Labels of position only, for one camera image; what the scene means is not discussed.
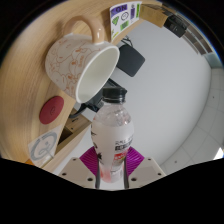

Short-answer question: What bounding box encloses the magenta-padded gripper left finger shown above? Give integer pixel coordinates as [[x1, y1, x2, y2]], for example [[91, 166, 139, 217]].
[[58, 146, 102, 190]]

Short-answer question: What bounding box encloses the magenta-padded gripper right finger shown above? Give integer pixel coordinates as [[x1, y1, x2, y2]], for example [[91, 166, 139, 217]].
[[123, 146, 167, 190]]

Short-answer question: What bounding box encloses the clear drink bottle black cap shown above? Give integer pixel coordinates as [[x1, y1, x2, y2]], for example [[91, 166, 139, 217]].
[[90, 87, 135, 184]]

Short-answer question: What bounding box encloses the clear sheet grey circle print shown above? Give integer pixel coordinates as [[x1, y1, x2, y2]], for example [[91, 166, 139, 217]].
[[27, 124, 64, 168]]

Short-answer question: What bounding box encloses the flat round red coaster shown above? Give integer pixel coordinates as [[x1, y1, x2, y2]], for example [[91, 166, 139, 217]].
[[38, 95, 65, 125]]

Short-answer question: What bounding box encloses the cream patterned mug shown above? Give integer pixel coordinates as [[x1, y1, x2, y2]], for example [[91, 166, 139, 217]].
[[44, 15, 121, 104]]

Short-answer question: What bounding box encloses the black padded office chair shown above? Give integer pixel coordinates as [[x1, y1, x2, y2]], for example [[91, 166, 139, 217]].
[[115, 38, 146, 78]]

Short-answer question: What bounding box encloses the colourful sticker sheet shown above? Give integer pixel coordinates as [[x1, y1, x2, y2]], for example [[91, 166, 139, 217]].
[[109, 1, 143, 43]]

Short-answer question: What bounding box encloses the cardboard box with black items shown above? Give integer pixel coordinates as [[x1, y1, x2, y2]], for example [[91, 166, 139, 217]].
[[139, 3, 189, 38]]

